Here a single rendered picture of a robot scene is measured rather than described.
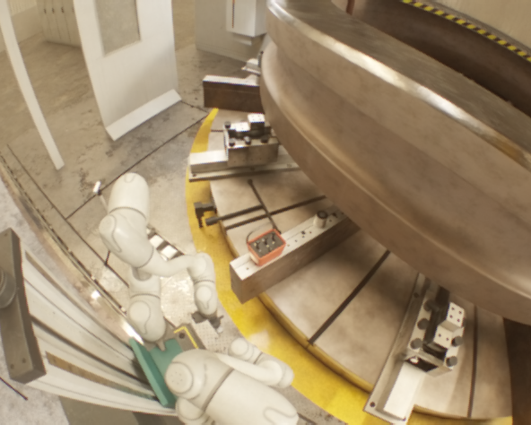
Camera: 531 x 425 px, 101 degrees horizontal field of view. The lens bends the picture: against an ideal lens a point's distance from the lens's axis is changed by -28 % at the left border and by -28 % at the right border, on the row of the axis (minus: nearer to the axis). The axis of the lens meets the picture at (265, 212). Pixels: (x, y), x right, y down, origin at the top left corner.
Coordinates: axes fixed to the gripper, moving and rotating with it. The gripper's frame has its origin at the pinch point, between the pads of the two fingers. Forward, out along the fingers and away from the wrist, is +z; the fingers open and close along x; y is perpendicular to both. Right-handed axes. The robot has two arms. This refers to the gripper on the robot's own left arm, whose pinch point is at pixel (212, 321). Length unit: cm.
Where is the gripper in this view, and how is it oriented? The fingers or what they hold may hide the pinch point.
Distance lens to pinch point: 164.0
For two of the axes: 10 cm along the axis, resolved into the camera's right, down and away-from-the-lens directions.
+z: -0.6, 6.3, 7.7
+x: -5.8, -6.5, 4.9
